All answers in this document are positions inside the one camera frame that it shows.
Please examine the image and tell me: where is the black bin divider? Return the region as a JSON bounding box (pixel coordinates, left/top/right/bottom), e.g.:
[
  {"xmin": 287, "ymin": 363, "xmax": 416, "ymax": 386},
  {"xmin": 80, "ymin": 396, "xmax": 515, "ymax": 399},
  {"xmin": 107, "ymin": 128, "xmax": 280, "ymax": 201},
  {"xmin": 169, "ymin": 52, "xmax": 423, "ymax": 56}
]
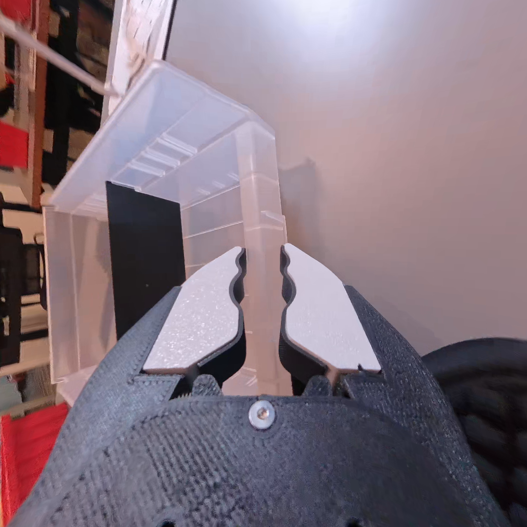
[{"xmin": 105, "ymin": 181, "xmax": 187, "ymax": 340}]

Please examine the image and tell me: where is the clear plastic bin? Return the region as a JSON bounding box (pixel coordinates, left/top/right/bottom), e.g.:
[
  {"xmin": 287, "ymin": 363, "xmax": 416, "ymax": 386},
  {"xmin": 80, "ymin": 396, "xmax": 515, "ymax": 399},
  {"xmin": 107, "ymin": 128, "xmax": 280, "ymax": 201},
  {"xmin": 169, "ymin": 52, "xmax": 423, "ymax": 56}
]
[{"xmin": 42, "ymin": 60, "xmax": 287, "ymax": 406}]

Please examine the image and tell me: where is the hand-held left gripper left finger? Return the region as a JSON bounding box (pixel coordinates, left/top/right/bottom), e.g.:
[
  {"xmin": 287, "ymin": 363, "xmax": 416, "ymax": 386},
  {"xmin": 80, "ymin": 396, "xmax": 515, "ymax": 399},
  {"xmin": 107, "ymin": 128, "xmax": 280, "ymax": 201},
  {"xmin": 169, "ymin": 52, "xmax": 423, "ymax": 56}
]
[{"xmin": 142, "ymin": 246, "xmax": 247, "ymax": 396}]

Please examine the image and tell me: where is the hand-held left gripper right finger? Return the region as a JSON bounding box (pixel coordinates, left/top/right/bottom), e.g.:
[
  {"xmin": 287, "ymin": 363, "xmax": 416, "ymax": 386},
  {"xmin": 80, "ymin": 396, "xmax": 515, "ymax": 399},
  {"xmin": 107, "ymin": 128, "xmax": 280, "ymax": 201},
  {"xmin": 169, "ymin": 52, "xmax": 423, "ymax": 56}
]
[{"xmin": 279, "ymin": 243, "xmax": 382, "ymax": 399}]

